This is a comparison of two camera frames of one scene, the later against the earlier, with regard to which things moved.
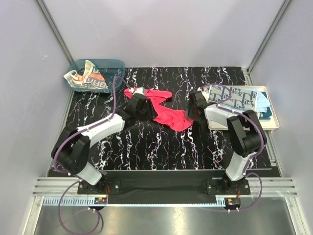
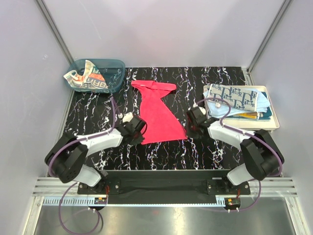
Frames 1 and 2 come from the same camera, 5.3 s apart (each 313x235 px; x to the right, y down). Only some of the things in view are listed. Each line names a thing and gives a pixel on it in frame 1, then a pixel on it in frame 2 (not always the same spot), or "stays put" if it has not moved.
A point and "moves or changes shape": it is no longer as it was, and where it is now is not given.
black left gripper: (151, 114) -> (139, 140)
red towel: (178, 120) moves or changes shape
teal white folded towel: (266, 116) stays put
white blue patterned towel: (234, 97) stays put
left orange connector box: (100, 200) stays put
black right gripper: (191, 116) -> (190, 134)
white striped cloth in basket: (91, 77) stays put
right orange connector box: (232, 203) stays put
